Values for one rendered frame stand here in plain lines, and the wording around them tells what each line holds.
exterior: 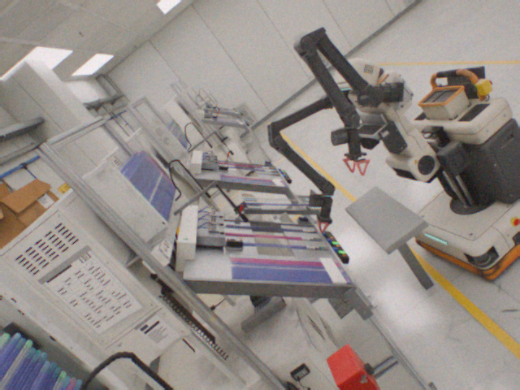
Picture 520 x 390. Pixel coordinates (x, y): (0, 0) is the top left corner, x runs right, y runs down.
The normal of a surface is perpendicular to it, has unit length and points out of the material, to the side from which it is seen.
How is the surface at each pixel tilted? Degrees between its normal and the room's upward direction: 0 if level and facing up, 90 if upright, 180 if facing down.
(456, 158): 90
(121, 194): 90
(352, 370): 0
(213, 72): 90
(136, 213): 90
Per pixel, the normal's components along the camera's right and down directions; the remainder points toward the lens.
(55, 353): 0.13, 0.31
